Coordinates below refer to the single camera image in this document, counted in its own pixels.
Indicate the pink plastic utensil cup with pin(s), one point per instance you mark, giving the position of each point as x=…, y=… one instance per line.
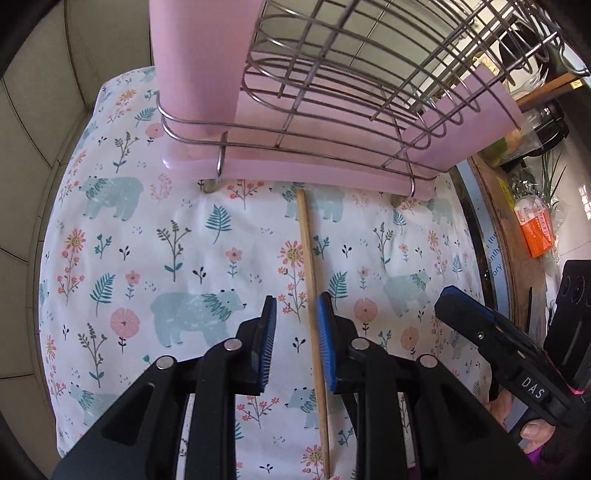
x=198, y=60

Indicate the clear plastic container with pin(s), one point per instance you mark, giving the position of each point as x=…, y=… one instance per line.
x=531, y=147

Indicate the pink plastic drip tray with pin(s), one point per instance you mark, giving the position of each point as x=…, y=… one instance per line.
x=300, y=173

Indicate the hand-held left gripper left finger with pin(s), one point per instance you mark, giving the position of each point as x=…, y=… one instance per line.
x=269, y=344

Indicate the orange packet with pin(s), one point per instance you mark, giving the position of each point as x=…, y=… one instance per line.
x=538, y=230

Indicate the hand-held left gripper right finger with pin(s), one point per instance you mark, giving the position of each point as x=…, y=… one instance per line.
x=325, y=344

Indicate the clear plastic bag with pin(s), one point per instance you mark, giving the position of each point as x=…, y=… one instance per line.
x=561, y=217

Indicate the black blender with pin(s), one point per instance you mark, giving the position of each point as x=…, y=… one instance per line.
x=521, y=46

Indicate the wide pink plastic box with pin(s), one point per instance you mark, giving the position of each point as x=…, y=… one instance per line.
x=489, y=110

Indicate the floral bear print tablecloth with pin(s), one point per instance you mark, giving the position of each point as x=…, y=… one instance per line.
x=184, y=258

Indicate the person's right forearm purple sleeve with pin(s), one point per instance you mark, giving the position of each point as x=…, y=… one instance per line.
x=540, y=460

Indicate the wooden chopstick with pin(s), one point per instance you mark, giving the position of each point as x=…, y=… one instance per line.
x=310, y=267

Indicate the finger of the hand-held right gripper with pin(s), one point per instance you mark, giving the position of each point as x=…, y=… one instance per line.
x=498, y=341

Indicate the person's right hand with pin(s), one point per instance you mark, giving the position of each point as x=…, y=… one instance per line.
x=535, y=434

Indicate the metal shelving unit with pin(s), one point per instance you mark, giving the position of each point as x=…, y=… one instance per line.
x=480, y=230

